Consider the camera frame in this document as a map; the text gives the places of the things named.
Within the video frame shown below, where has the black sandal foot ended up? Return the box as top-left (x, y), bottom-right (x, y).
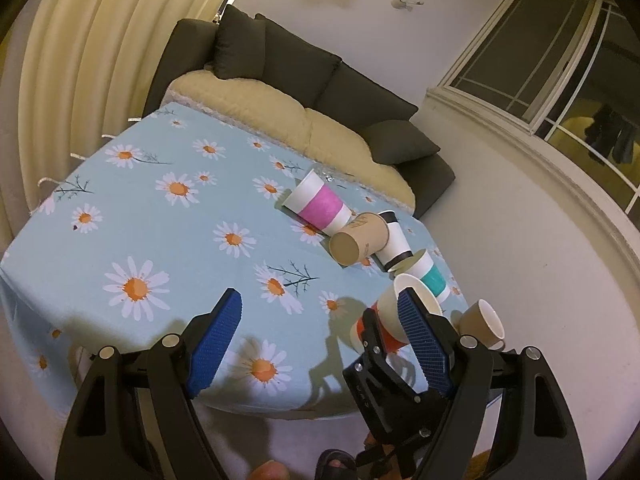
top-left (314, 448), bottom-right (358, 480)

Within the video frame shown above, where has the dark grey sofa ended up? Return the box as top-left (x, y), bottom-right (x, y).
top-left (143, 14), bottom-right (454, 218)

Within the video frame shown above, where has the cream curtain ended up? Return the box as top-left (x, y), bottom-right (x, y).
top-left (1, 0), bottom-right (224, 247)

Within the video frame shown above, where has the black banded paper cup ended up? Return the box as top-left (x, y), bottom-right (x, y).
top-left (375, 210), bottom-right (413, 272)

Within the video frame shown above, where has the brown kraft paper cup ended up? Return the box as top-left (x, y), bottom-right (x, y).
top-left (329, 212), bottom-right (390, 266)

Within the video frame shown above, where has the red banded paper cup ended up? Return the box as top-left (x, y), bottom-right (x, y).
top-left (370, 273), bottom-right (442, 353)

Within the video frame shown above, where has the beige sofa seat cover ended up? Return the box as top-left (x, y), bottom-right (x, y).
top-left (162, 70), bottom-right (416, 214)

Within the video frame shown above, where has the pink banded paper cup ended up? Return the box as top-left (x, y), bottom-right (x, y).
top-left (283, 170), bottom-right (352, 236)

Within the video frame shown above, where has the beige ceramic mug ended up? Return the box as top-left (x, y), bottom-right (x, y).
top-left (458, 299), bottom-right (506, 351)

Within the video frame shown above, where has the blue daisy tablecloth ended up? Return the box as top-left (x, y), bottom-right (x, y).
top-left (1, 103), bottom-right (450, 419)

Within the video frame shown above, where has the clear glass cup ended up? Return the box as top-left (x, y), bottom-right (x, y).
top-left (314, 164), bottom-right (348, 190)

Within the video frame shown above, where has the white wall hook ornament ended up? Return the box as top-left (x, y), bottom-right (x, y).
top-left (390, 0), bottom-right (424, 12)

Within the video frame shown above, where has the left dark throw pillow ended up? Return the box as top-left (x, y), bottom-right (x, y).
top-left (213, 6), bottom-right (266, 79)

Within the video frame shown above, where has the teal banded paper cup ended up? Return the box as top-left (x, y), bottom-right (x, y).
top-left (392, 249), bottom-right (451, 304)

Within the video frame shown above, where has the white framed window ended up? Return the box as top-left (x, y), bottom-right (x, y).
top-left (438, 0), bottom-right (639, 224)

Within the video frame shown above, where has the dark throw pillow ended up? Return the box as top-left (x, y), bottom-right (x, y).
top-left (213, 6), bottom-right (266, 79)
top-left (360, 119), bottom-right (440, 165)

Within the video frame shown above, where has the right dark throw pillow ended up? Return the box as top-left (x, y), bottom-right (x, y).
top-left (360, 119), bottom-right (440, 165)

